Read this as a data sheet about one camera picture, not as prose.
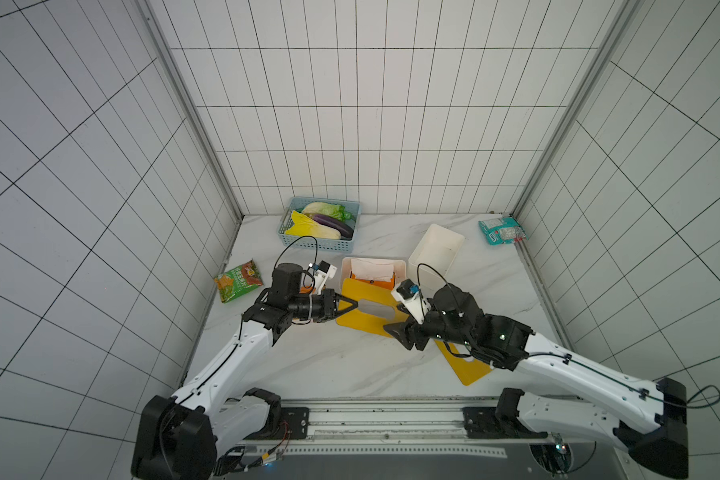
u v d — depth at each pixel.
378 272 0.93
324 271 0.72
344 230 1.09
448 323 0.54
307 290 0.66
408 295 0.58
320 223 1.09
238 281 0.97
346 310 0.72
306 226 1.06
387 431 0.72
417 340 0.60
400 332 0.60
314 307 0.67
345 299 0.73
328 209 1.13
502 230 1.11
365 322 0.71
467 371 0.80
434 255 1.07
